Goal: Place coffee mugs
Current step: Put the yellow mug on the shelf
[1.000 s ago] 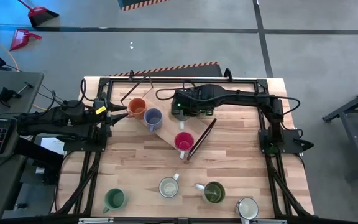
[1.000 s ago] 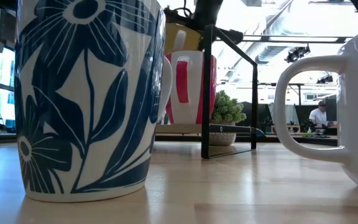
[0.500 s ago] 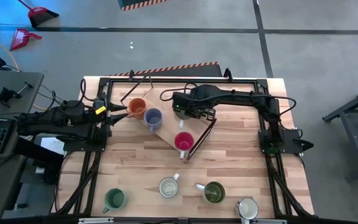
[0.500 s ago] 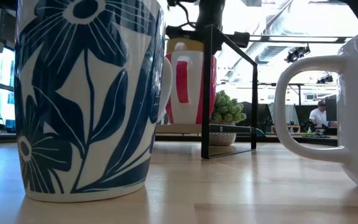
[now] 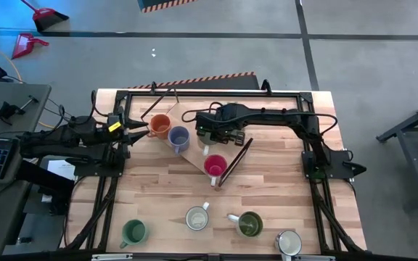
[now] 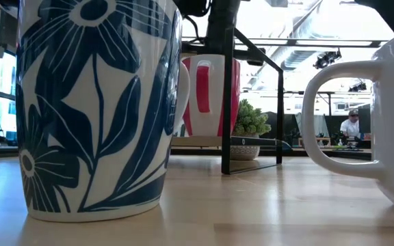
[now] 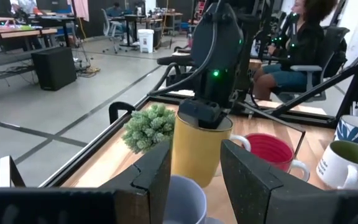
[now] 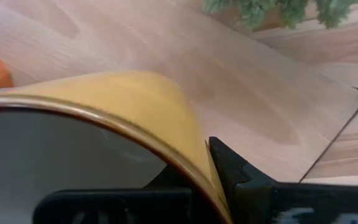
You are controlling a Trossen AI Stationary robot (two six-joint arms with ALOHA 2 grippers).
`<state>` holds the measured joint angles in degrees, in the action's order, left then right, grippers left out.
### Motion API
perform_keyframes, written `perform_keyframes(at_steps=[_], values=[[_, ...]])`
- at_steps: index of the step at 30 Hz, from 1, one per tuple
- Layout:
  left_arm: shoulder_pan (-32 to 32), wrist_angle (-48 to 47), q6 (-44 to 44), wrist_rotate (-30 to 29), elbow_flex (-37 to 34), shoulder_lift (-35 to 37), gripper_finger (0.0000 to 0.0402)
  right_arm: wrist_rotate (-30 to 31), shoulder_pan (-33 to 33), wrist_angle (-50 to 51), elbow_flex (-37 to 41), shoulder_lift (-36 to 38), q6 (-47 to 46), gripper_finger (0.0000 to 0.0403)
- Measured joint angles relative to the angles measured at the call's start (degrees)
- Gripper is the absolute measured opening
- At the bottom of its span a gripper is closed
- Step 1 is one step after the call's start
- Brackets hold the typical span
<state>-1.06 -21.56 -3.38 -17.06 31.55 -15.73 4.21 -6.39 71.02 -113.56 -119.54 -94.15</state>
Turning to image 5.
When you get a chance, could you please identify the blue-grey mug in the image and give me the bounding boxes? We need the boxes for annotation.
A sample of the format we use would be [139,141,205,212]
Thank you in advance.
[167,125,191,156]

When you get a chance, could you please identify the black clamp silver handle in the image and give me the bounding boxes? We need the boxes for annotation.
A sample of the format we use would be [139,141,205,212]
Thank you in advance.
[0,94,39,126]

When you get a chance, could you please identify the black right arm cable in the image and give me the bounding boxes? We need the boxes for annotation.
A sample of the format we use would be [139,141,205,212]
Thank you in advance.
[181,101,339,141]

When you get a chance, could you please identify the white mug olive interior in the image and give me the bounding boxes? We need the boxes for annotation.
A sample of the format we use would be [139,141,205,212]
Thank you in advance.
[226,211,264,239]

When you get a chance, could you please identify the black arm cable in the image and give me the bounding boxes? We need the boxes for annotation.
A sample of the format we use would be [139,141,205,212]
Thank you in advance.
[91,89,110,117]
[181,101,339,141]

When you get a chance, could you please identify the red mug white handle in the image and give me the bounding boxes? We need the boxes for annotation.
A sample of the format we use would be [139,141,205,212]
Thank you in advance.
[203,154,229,188]

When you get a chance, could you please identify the black metal table frame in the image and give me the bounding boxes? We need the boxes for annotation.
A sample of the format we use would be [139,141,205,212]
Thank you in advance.
[62,79,369,257]

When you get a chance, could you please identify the red dustpan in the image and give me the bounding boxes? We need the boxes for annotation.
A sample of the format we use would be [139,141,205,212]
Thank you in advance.
[11,33,50,61]

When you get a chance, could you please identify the red broom black bristles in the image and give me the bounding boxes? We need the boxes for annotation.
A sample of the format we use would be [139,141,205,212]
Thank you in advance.
[20,0,70,33]

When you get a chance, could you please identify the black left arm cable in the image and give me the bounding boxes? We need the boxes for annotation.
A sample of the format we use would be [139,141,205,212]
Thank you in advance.
[91,89,110,117]

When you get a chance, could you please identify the black and grey cart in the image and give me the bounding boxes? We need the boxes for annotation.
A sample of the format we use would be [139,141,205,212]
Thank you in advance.
[375,94,418,213]

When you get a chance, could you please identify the white mug blue floral print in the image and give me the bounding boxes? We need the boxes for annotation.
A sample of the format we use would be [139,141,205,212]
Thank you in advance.
[274,230,303,261]

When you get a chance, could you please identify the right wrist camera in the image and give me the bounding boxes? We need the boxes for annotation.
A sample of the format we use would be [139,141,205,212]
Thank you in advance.
[195,111,216,134]

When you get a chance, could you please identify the cream mug with green inside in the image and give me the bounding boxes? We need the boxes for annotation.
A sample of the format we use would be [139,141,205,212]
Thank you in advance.
[184,201,210,231]

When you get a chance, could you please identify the white paper sheet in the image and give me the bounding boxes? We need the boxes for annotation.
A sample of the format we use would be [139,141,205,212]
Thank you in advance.
[47,159,76,182]

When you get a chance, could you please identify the orange mug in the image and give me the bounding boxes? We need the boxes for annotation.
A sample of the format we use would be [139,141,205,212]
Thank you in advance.
[147,113,173,141]

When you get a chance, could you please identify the hazard-striped black platform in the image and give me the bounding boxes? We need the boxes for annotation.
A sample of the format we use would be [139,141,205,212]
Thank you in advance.
[127,71,261,91]

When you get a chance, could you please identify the silver metal bracket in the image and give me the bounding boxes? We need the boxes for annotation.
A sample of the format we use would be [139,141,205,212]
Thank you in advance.
[294,254,336,261]
[91,253,134,261]

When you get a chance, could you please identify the yellow cable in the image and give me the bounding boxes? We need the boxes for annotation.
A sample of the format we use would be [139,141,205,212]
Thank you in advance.
[0,35,56,130]

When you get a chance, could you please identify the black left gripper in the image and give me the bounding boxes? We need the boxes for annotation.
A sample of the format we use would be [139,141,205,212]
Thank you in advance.
[107,107,151,155]

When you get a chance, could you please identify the black desk-side mount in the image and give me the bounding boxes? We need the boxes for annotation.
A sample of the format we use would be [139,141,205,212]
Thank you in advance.
[15,159,75,217]

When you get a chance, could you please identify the hazard-striped black mat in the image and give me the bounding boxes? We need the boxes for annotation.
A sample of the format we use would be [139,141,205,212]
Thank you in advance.
[137,0,199,14]

